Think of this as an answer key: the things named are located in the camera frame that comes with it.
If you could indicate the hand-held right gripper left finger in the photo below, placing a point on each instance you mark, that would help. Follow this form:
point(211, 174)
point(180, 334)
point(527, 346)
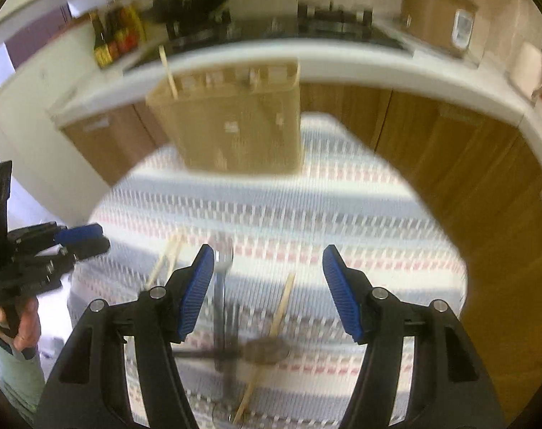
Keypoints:
point(197, 286)

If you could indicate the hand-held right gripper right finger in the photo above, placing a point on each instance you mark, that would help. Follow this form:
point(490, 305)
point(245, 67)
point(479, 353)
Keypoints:
point(340, 290)

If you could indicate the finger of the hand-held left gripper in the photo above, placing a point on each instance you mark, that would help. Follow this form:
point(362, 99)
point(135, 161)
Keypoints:
point(79, 233)
point(92, 248)

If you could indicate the silver metal spoon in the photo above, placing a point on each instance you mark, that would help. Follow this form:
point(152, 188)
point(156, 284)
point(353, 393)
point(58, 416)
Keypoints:
point(221, 277)

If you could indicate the wooden chopstick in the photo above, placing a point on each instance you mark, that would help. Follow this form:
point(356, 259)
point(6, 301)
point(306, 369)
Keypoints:
point(168, 71)
point(162, 263)
point(174, 250)
point(282, 304)

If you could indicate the beige plastic utensil holder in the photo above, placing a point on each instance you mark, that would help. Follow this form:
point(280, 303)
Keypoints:
point(235, 129)

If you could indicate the person's left forearm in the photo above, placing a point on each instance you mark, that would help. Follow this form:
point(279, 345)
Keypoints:
point(18, 375)

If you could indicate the person's left hand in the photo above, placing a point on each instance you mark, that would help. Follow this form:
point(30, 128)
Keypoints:
point(28, 326)

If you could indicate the striped woven tablecloth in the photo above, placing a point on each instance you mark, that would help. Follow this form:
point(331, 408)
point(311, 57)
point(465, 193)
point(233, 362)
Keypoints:
point(324, 214)

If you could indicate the wooden base cabinets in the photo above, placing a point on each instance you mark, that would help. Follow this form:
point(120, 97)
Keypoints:
point(467, 161)

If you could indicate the red label sauce bottle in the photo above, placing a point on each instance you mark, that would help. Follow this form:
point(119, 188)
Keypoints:
point(121, 35)

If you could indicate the maroon door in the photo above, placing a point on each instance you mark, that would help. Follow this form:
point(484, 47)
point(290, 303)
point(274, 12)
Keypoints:
point(38, 31)

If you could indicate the yellow label sauce bottle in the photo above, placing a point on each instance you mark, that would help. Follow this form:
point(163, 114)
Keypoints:
point(136, 22)

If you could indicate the black wok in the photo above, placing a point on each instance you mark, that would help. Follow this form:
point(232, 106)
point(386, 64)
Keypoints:
point(195, 6)

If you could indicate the black glass gas stove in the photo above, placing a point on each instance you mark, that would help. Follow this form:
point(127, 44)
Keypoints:
point(333, 27)

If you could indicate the cream electric kettle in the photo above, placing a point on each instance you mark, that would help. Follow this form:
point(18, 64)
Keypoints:
point(528, 71)

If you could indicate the brown rice cooker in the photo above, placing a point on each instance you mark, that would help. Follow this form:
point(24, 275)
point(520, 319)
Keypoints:
point(432, 13)

